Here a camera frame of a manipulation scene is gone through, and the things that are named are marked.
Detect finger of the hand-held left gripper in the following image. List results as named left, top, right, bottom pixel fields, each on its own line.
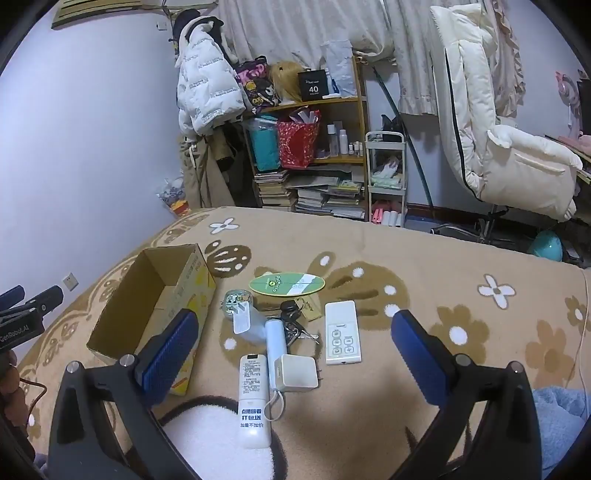
left=0, top=286, right=64, bottom=325
left=0, top=285, right=26, bottom=311

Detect teal ball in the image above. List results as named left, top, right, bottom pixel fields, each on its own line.
left=527, top=229, right=564, bottom=261

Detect stack of books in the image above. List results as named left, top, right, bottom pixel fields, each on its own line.
left=253, top=166, right=368, bottom=220

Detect tan flower-print blanket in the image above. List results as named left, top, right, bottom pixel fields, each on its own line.
left=18, top=206, right=591, bottom=480

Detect white puffer jacket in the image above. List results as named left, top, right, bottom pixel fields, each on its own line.
left=177, top=18, right=247, bottom=137

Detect cardboard box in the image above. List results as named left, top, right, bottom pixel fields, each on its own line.
left=86, top=244, right=218, bottom=397

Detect colourful bag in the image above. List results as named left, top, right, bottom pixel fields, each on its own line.
left=156, top=178, right=192, bottom=217

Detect wooden shelf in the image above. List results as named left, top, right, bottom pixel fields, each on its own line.
left=240, top=55, right=370, bottom=222

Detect gold card key tag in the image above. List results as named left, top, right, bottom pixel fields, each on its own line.
left=295, top=296, right=322, bottom=321

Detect white trolley cart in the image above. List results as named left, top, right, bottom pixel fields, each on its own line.
left=365, top=130, right=408, bottom=228

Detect red gift bag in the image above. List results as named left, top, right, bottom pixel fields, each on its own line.
left=276, top=111, right=321, bottom=169

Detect long white remote control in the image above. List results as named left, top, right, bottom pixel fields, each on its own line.
left=238, top=353, right=273, bottom=449

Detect pale blue plastic bag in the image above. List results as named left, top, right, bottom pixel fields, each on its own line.
left=322, top=39, right=358, bottom=97

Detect black cartoon-print bag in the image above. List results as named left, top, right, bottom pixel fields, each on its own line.
left=235, top=58, right=280, bottom=114

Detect blonde wig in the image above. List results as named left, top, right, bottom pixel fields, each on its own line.
left=269, top=61, right=303, bottom=103

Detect white power bank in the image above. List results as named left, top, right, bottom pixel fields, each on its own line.
left=264, top=318, right=290, bottom=422

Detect person's left hand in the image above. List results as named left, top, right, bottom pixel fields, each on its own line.
left=0, top=351, right=23, bottom=418

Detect green oval card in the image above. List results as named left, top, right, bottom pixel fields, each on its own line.
left=248, top=272, right=327, bottom=296

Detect beige curtain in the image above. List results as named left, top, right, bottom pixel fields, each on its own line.
left=217, top=0, right=527, bottom=116

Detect cartoon earbuds case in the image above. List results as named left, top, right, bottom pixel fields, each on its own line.
left=224, top=290, right=252, bottom=320

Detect person's blue fleece clothing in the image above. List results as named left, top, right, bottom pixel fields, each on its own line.
left=531, top=387, right=591, bottom=478

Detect pink desk fan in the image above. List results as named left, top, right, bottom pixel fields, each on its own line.
left=556, top=71, right=583, bottom=139

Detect black box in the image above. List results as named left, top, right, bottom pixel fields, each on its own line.
left=298, top=69, right=332, bottom=101

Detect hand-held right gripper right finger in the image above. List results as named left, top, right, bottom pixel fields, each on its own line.
left=390, top=309, right=543, bottom=480

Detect pink and white rolls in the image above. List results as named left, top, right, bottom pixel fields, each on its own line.
left=372, top=208, right=402, bottom=227

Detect small white remote control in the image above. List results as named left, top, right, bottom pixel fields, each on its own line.
left=324, top=300, right=363, bottom=366

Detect black hat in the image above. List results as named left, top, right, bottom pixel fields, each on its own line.
left=170, top=10, right=204, bottom=42

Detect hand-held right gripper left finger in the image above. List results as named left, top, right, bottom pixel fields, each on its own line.
left=46, top=308, right=204, bottom=480

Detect row of cosmetic bottles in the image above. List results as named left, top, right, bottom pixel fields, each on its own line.
left=327, top=121, right=365, bottom=158

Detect white charger cube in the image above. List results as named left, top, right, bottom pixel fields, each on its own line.
left=274, top=353, right=325, bottom=393

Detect teal bag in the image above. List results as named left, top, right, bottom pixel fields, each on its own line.
left=245, top=117, right=281, bottom=171

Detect green and white tissue packs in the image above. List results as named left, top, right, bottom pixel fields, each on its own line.
left=369, top=157, right=402, bottom=190

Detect beige hanging coat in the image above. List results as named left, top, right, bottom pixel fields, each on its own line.
left=180, top=131, right=236, bottom=208

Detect cream padded chair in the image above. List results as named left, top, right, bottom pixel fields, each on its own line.
left=429, top=4, right=583, bottom=245

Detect bunch of keys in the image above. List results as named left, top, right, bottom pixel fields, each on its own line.
left=277, top=300, right=320, bottom=346

